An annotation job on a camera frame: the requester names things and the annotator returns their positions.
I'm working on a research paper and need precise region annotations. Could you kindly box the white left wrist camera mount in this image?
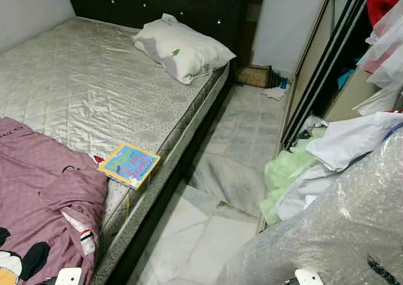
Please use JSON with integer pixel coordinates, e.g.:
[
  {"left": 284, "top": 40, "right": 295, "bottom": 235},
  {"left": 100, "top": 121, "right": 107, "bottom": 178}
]
[{"left": 55, "top": 267, "right": 83, "bottom": 285}]

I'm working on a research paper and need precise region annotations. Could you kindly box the clear bubble wrap sheet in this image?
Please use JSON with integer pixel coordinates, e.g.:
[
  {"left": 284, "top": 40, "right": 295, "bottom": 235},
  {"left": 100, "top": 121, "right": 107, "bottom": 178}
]
[{"left": 217, "top": 131, "right": 403, "bottom": 285}]

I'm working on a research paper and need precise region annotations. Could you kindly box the black sliding door frame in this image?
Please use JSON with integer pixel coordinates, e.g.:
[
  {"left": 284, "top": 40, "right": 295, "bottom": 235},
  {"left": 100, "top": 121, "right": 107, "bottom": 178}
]
[{"left": 280, "top": 0, "right": 372, "bottom": 150}]

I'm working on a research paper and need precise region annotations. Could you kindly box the white quilted mattress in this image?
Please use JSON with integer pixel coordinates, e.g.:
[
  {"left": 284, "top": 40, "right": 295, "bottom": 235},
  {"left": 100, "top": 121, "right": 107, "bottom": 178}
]
[{"left": 0, "top": 16, "right": 230, "bottom": 285}]

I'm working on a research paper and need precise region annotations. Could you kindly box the light wooden wardrobe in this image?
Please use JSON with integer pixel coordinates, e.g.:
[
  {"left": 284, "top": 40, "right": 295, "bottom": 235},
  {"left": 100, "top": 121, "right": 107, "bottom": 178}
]
[{"left": 277, "top": 0, "right": 403, "bottom": 154}]

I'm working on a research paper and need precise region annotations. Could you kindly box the light green cloth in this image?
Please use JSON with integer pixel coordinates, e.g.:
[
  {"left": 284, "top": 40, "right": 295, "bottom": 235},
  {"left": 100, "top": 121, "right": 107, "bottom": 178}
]
[{"left": 260, "top": 137, "right": 328, "bottom": 226}]

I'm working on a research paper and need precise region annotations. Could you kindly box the dark bed frame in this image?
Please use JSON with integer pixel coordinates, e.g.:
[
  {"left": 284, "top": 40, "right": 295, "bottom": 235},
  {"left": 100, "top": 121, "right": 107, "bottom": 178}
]
[{"left": 116, "top": 59, "right": 243, "bottom": 285}]

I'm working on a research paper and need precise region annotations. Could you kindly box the colourful children's book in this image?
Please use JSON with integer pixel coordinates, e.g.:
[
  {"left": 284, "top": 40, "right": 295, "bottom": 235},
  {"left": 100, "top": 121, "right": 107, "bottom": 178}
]
[{"left": 98, "top": 142, "right": 161, "bottom": 191}]

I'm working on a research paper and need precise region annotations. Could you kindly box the white pillow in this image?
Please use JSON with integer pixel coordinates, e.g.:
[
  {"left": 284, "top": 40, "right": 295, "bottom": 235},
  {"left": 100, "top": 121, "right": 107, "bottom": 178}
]
[{"left": 131, "top": 13, "right": 237, "bottom": 86}]

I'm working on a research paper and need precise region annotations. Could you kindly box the pink mouse-print blanket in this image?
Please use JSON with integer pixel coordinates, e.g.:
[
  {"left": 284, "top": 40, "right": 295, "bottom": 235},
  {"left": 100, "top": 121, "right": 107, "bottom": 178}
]
[{"left": 0, "top": 116, "right": 111, "bottom": 285}]

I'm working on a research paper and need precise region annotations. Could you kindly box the white crumpled garment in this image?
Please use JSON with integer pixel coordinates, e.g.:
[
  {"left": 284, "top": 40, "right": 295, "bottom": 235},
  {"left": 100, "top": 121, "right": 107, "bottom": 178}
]
[{"left": 274, "top": 165, "right": 344, "bottom": 221}]

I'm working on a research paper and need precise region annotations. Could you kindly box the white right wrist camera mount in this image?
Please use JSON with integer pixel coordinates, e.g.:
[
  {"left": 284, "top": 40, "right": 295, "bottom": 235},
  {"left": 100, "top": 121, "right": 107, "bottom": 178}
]
[{"left": 294, "top": 269, "right": 325, "bottom": 285}]

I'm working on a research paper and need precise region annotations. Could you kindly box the white paper scrap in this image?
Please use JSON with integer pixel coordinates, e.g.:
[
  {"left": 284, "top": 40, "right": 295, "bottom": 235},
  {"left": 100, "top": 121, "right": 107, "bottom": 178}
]
[{"left": 261, "top": 86, "right": 288, "bottom": 101}]

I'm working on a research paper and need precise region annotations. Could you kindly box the black tape strip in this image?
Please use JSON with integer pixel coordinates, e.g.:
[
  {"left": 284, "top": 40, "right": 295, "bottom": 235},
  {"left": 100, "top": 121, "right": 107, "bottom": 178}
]
[{"left": 367, "top": 255, "right": 399, "bottom": 285}]

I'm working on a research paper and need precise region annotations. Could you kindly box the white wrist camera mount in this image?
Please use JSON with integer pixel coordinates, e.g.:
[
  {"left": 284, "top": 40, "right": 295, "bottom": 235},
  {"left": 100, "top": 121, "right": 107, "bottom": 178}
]
[
  {"left": 55, "top": 267, "right": 83, "bottom": 285},
  {"left": 294, "top": 269, "right": 325, "bottom": 285}
]

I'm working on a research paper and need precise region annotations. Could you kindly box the sheer white hanging garment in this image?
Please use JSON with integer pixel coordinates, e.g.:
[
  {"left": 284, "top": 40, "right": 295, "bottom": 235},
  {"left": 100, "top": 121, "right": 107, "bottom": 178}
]
[{"left": 357, "top": 0, "right": 403, "bottom": 91}]

